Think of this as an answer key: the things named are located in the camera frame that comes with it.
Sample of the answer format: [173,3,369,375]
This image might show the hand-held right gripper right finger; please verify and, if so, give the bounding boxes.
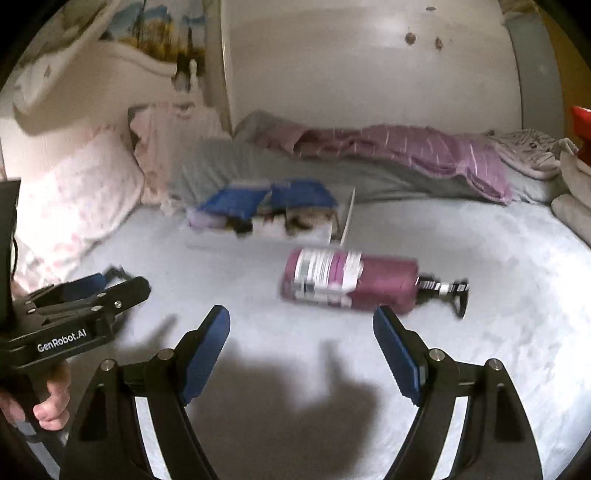
[372,305,543,480]

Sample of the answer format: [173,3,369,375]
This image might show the blue packet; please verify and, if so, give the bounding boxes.
[270,180,340,210]
[198,187,273,217]

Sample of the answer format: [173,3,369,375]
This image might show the grey-green blanket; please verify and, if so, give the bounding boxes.
[168,110,568,213]

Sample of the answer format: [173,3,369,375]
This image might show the purple pump bottle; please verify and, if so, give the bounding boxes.
[279,247,471,319]

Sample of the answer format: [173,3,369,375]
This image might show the white folded cloth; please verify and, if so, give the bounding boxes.
[551,193,591,237]

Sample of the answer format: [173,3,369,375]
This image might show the pink ruffled cushion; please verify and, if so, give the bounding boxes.
[129,99,232,206]

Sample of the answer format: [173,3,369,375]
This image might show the white bed headboard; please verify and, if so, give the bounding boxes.
[0,39,206,153]

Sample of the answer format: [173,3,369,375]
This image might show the red object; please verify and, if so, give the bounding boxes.
[570,105,591,164]

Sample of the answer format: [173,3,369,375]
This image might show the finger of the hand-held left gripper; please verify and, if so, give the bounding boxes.
[28,268,127,308]
[34,276,153,324]

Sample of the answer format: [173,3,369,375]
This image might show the white cardboard box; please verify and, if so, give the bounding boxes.
[185,187,357,247]

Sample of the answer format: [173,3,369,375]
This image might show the person's left hand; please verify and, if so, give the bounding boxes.
[0,357,74,432]

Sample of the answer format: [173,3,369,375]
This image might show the pink floral pillow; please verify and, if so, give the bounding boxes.
[11,124,146,296]

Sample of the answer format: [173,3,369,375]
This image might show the cream crumpled cloth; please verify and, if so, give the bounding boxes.
[556,137,591,195]

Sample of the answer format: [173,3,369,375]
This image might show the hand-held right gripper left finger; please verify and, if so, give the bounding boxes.
[59,305,232,480]

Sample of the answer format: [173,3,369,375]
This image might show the lavender tissue pack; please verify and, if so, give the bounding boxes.
[187,208,229,230]

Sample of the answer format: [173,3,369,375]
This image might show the wall painting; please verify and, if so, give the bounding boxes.
[99,0,208,65]

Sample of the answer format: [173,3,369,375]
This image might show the purple striped cloth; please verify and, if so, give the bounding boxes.
[256,124,514,206]

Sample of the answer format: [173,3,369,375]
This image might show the patterned cream cloth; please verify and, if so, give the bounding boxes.
[489,129,561,181]

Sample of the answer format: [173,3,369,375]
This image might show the grey upholstered panel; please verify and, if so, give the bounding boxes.
[502,7,571,132]

